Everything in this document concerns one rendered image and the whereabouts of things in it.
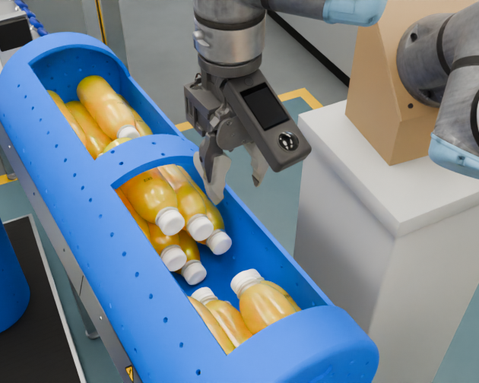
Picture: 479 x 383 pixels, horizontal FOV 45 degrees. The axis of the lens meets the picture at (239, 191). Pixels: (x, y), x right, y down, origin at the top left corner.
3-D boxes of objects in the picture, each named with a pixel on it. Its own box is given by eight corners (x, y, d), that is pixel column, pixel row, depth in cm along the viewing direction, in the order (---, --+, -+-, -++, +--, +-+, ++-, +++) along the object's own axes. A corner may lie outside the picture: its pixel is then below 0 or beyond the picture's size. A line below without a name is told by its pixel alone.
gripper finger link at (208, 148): (223, 171, 74) (237, 112, 69) (230, 179, 73) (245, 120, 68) (191, 177, 72) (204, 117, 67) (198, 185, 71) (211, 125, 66)
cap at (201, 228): (190, 237, 98) (195, 244, 97) (185, 223, 95) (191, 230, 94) (210, 226, 99) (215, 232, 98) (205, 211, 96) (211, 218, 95)
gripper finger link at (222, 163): (199, 182, 79) (211, 125, 74) (221, 209, 76) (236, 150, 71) (179, 186, 78) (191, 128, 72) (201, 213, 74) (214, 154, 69)
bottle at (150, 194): (141, 160, 106) (190, 225, 95) (105, 175, 104) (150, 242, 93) (135, 131, 101) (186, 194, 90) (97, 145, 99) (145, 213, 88)
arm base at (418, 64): (461, 7, 98) (503, -14, 88) (486, 94, 98) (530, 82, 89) (385, 28, 94) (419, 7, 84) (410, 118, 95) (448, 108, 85)
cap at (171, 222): (180, 221, 94) (185, 229, 93) (158, 231, 92) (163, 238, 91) (178, 204, 91) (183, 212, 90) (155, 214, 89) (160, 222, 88)
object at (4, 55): (37, 59, 168) (23, 10, 157) (42, 66, 166) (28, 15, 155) (3, 70, 164) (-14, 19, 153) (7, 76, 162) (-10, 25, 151)
